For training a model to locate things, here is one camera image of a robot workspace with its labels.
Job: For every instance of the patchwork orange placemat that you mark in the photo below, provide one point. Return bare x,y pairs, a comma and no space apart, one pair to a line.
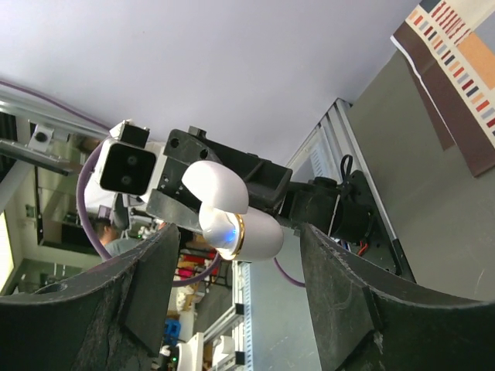
449,46

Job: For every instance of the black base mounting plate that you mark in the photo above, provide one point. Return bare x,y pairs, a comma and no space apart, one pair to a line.
379,232

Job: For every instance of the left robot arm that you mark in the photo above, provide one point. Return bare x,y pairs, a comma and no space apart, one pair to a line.
344,210

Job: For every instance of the aluminium frame rail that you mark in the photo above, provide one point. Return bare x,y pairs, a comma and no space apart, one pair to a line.
341,142

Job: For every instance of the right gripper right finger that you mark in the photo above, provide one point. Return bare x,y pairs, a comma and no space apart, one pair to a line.
366,318

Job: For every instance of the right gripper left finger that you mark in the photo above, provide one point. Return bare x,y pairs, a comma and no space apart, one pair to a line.
111,317

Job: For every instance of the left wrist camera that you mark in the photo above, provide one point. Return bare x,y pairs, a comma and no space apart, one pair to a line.
124,165

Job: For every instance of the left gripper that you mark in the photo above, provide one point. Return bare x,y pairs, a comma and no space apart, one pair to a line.
170,201

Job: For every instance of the white charging case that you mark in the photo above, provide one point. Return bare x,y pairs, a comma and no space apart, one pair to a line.
236,230

